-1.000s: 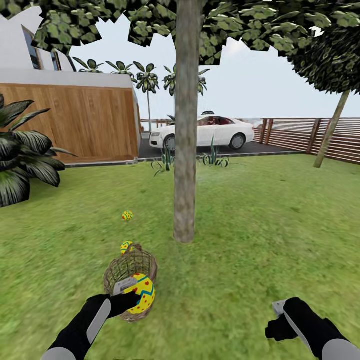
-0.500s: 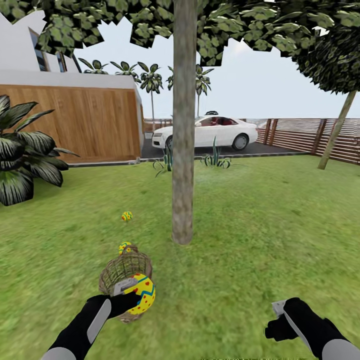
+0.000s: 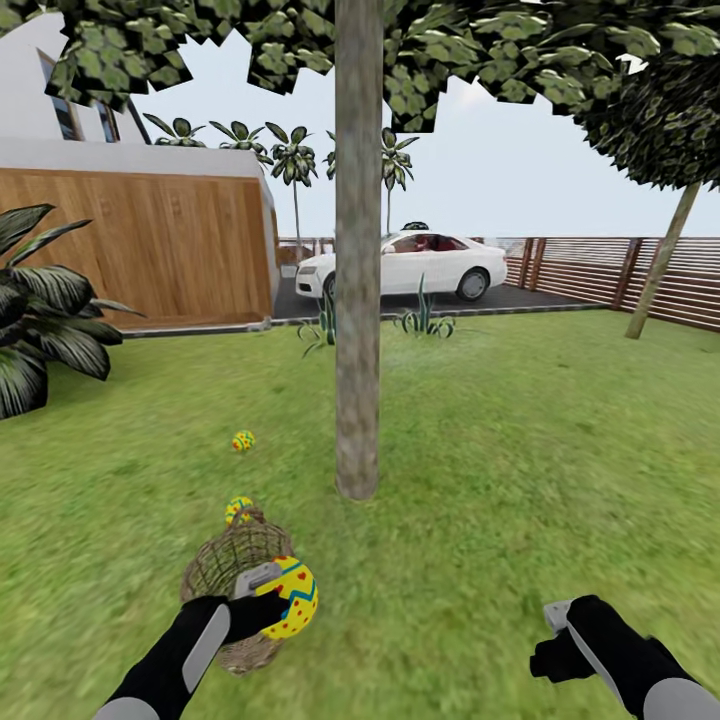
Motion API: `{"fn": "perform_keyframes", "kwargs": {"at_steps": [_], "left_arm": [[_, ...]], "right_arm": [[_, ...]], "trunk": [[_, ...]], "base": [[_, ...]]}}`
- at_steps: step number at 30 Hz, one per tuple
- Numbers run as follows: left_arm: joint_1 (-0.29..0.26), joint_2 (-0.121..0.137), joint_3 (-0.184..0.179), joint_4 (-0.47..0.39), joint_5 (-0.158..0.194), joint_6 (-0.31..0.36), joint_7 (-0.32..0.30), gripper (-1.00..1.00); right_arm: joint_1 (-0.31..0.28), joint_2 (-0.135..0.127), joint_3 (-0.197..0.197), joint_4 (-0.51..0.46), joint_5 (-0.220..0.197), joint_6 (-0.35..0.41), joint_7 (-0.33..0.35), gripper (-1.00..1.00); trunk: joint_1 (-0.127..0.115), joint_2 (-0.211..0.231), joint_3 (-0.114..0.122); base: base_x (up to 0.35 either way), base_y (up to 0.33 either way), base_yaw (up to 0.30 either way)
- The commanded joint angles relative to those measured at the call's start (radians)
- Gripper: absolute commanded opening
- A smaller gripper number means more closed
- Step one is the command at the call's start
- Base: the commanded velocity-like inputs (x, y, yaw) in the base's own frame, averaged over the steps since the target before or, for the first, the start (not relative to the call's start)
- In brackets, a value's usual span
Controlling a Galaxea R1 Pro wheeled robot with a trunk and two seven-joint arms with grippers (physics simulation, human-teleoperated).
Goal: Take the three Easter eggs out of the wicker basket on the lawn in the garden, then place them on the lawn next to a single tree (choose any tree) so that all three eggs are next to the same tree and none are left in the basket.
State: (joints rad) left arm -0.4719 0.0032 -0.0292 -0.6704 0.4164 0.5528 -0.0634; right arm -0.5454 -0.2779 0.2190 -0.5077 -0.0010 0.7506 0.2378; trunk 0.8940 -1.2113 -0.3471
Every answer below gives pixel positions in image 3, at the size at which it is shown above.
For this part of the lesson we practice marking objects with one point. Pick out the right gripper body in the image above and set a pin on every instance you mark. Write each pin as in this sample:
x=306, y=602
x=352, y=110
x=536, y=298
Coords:
x=559, y=663

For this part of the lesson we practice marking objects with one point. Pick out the wicker basket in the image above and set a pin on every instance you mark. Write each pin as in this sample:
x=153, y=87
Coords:
x=243, y=657

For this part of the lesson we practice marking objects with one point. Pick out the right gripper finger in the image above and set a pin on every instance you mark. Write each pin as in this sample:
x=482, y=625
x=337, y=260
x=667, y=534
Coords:
x=536, y=666

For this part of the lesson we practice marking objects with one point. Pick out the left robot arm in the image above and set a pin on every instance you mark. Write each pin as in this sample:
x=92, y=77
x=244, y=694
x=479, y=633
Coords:
x=163, y=682

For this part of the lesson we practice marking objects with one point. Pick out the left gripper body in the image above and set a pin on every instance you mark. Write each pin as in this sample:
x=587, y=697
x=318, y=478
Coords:
x=261, y=612

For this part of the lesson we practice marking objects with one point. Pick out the easter egg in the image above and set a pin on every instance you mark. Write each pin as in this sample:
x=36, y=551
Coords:
x=239, y=502
x=243, y=440
x=298, y=585

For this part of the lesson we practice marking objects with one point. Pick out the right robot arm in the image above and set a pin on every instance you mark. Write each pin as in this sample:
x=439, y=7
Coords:
x=642, y=673

